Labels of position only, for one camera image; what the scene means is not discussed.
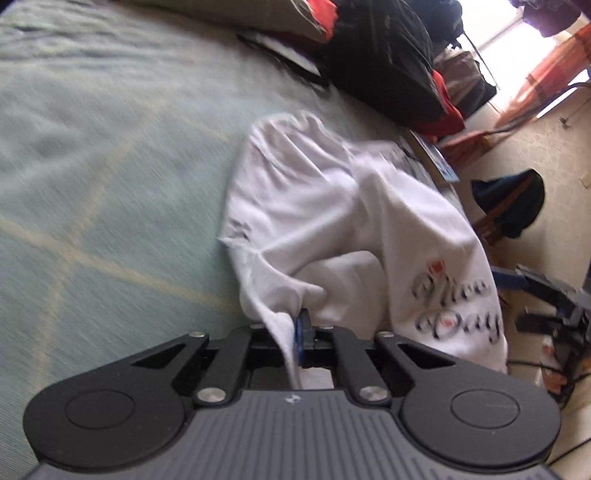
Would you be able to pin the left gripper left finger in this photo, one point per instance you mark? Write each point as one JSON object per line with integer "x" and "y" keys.
{"x": 237, "y": 356}

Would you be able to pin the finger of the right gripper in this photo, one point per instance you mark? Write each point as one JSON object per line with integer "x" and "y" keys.
{"x": 547, "y": 289}
{"x": 531, "y": 322}

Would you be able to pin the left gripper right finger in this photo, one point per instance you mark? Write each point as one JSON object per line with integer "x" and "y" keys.
{"x": 345, "y": 356}

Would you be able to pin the white printed long-sleeve shirt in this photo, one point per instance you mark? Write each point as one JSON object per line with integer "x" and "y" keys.
{"x": 343, "y": 230}

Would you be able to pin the clothes rack with garments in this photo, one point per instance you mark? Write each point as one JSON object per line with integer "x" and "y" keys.
{"x": 469, "y": 81}

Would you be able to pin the wooden chair with dark garment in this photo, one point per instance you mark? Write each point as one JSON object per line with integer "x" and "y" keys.
{"x": 511, "y": 204}

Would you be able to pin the paperback book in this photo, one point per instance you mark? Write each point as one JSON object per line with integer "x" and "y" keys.
{"x": 432, "y": 159}

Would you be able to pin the right orange curtain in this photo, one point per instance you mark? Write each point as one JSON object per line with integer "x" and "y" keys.
{"x": 550, "y": 77}

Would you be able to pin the green plaid bed blanket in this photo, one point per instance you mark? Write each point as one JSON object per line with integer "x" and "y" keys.
{"x": 120, "y": 128}

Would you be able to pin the black backpack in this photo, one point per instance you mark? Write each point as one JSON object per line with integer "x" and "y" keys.
{"x": 383, "y": 55}

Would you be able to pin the grey green pillow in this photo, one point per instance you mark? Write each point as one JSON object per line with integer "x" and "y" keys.
{"x": 314, "y": 20}

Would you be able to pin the red quilt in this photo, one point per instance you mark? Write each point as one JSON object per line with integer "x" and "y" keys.
{"x": 443, "y": 115}

